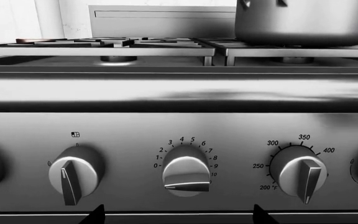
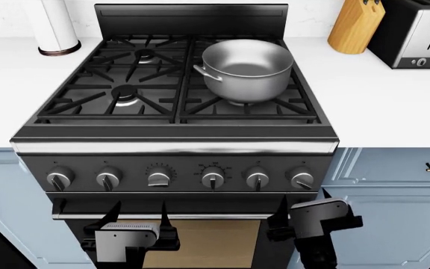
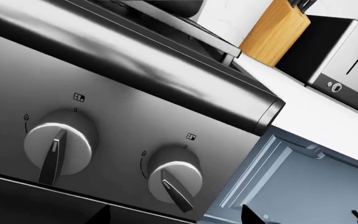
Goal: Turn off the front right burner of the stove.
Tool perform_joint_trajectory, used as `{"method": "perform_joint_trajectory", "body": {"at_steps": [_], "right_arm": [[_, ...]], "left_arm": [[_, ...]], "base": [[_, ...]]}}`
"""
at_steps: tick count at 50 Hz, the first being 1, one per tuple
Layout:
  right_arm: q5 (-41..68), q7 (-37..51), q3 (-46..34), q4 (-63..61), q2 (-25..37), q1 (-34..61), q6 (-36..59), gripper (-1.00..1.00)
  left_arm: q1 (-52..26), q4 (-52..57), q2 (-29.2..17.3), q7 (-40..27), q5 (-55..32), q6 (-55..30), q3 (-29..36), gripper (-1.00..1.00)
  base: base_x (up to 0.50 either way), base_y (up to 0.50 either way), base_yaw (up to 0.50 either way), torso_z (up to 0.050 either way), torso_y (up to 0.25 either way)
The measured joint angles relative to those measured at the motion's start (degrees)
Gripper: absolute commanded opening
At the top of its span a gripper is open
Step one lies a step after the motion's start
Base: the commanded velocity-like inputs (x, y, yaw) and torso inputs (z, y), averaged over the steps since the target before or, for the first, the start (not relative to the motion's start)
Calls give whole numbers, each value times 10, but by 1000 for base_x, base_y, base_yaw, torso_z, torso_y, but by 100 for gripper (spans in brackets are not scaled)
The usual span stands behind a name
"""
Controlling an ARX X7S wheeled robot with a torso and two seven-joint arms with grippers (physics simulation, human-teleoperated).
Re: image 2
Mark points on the wooden knife block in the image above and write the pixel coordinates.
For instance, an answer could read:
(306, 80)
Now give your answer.
(353, 28)

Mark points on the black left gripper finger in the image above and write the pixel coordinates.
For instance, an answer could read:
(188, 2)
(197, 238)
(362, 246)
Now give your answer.
(165, 217)
(113, 214)

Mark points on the silver oven temperature knob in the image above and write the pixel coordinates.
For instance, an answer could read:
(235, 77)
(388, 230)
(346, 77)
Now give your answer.
(213, 177)

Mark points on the black gas stove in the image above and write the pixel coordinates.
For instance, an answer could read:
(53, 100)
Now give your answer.
(177, 131)

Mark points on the black cast iron grate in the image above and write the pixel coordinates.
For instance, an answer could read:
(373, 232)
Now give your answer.
(88, 75)
(304, 107)

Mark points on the black oven door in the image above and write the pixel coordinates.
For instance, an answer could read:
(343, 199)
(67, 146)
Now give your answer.
(215, 241)

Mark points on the light blue cabinet drawer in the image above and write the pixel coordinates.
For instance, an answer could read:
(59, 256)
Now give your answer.
(383, 168)

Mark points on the silver stove burner knob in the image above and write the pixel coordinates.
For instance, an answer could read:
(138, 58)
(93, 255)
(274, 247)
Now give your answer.
(300, 176)
(60, 176)
(108, 176)
(257, 176)

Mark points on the white paper towel holder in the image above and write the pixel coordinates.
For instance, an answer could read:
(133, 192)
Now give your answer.
(56, 25)

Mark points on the silver metal pot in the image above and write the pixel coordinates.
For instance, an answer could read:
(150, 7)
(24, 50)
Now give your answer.
(248, 81)

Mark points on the light blue cabinet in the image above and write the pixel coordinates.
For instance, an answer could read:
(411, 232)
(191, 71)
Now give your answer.
(17, 201)

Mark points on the silver toaster knob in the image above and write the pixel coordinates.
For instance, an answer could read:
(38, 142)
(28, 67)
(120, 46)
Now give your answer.
(419, 62)

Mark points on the black and silver toaster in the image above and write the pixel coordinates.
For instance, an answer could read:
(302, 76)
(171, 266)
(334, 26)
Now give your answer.
(413, 30)

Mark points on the silver right gripper camera box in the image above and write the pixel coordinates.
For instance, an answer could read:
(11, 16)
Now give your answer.
(319, 217)

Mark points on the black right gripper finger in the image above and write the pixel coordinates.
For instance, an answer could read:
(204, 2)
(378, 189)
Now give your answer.
(327, 194)
(283, 213)

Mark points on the silver timer knob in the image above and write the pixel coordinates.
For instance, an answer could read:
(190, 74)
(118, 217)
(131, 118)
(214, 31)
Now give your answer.
(159, 178)

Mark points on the light blue cabinet door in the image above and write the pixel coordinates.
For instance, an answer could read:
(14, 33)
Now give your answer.
(405, 229)

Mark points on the round black gas burner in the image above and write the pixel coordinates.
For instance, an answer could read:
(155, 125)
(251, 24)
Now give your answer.
(146, 53)
(242, 103)
(124, 93)

